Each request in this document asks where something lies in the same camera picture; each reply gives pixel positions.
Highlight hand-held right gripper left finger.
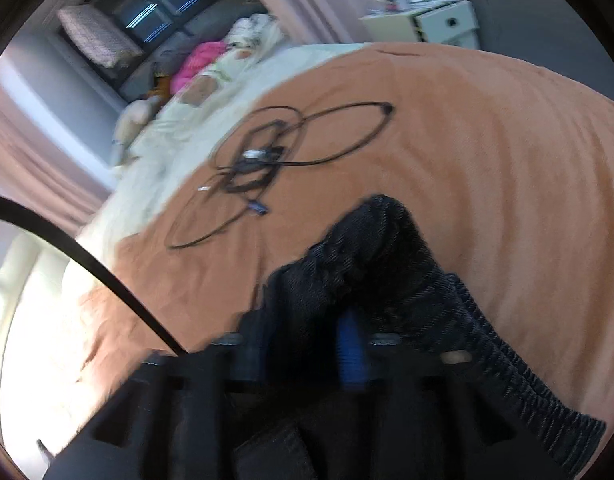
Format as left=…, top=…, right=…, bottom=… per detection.
left=47, top=282, right=278, bottom=480

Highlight pink curtain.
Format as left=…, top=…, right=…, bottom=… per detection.
left=227, top=0, right=392, bottom=46
left=0, top=80, right=112, bottom=231

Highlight black pants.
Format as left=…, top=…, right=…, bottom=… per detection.
left=237, top=195, right=608, bottom=478

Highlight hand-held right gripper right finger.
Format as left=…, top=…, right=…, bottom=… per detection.
left=337, top=309, right=570, bottom=480

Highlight patterned pillow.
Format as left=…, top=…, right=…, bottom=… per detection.
left=57, top=4, right=145, bottom=68

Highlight tangled black cables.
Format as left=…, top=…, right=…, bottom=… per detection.
left=164, top=101, right=395, bottom=251

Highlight pink plush toy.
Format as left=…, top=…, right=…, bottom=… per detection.
left=169, top=40, right=228, bottom=96

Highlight dark window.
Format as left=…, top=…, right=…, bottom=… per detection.
left=87, top=0, right=212, bottom=46

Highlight white patterned cloth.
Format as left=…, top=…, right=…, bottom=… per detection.
left=224, top=12, right=288, bottom=61

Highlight white nightstand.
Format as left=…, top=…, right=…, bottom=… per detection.
left=359, top=0, right=482, bottom=51

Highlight orange blanket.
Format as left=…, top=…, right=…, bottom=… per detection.
left=79, top=42, right=614, bottom=411

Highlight cream printed quilt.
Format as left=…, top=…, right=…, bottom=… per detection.
left=0, top=42, right=372, bottom=466

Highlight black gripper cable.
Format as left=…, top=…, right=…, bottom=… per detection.
left=0, top=192, right=190, bottom=358

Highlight beige plush toy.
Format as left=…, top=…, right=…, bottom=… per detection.
left=109, top=97, right=160, bottom=168

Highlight grey upholstered bench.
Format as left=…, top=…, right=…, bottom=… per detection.
left=119, top=0, right=248, bottom=103

